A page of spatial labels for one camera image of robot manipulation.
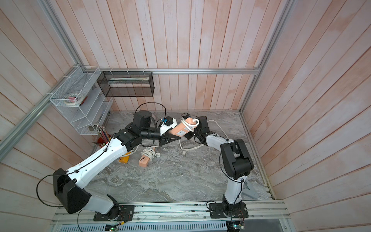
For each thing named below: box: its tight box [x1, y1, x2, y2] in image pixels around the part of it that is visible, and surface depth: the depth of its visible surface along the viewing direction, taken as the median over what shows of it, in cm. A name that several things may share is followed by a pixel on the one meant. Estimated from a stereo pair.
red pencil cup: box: [97, 134, 112, 148], surface depth 91 cm
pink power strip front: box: [139, 155, 150, 168], surface depth 87 cm
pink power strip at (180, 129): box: [168, 116, 197, 138], surface depth 62 cm
